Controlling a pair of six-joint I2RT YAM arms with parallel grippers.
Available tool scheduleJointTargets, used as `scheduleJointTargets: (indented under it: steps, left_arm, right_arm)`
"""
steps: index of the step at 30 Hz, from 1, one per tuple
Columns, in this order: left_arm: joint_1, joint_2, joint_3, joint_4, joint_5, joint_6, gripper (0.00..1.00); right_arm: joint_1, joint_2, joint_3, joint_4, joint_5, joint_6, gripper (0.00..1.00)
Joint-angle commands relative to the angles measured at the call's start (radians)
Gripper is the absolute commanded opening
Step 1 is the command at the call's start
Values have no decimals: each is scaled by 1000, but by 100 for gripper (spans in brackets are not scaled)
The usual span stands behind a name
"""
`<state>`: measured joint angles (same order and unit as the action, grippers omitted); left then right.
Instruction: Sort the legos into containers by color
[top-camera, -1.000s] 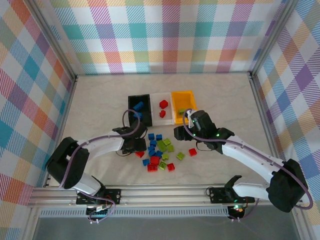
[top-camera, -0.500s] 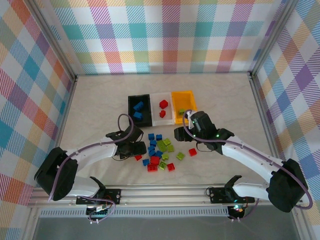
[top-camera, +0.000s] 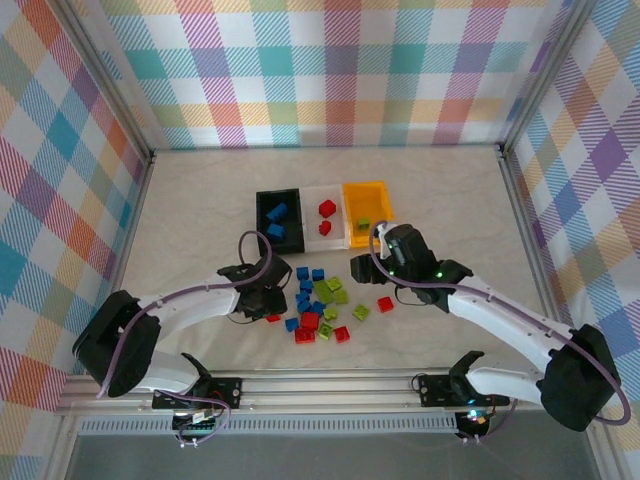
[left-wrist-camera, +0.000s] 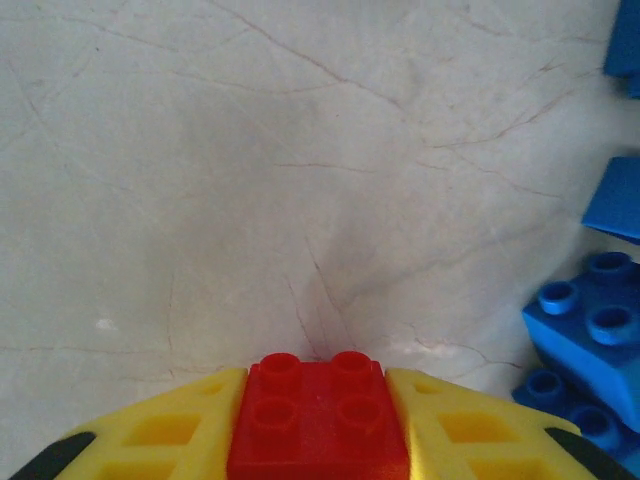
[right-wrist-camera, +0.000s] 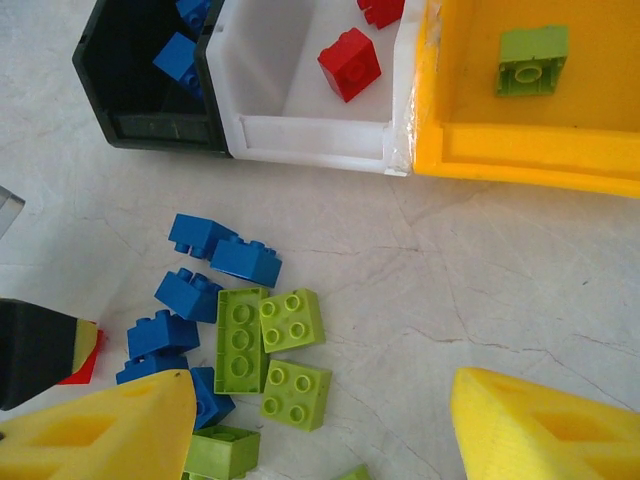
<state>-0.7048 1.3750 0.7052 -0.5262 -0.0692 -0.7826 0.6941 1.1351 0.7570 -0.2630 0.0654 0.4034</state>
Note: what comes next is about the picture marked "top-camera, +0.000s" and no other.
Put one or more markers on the large lime green lego brick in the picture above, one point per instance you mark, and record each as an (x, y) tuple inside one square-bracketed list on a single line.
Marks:
[(334, 285)]

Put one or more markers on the left controller board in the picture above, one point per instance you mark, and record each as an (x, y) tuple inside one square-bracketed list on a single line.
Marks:
[(197, 420)]

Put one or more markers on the controller board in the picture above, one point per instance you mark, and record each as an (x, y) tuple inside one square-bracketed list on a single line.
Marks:
[(197, 420), (474, 420)]

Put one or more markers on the yellow plastic bin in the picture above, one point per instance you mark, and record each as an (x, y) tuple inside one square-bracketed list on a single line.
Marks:
[(360, 200)]

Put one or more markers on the black plastic bin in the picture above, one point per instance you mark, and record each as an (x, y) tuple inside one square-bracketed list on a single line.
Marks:
[(295, 240)]

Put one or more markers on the aluminium frame post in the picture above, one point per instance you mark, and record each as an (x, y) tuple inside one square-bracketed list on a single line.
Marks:
[(545, 75), (107, 82)]

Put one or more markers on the clear white plastic bin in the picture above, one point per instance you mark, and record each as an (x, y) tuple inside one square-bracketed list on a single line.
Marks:
[(310, 240)]

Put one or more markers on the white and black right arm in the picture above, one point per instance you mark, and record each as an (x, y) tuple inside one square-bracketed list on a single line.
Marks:
[(500, 315)]

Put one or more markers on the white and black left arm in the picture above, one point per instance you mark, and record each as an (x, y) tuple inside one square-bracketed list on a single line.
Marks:
[(200, 312)]

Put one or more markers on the aluminium side rail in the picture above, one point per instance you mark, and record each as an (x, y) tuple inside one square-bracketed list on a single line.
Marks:
[(136, 210), (525, 225)]

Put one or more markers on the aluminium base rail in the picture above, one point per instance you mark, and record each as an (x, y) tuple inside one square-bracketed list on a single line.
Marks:
[(325, 387)]

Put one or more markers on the right controller board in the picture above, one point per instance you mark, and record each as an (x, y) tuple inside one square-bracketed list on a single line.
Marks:
[(474, 420)]

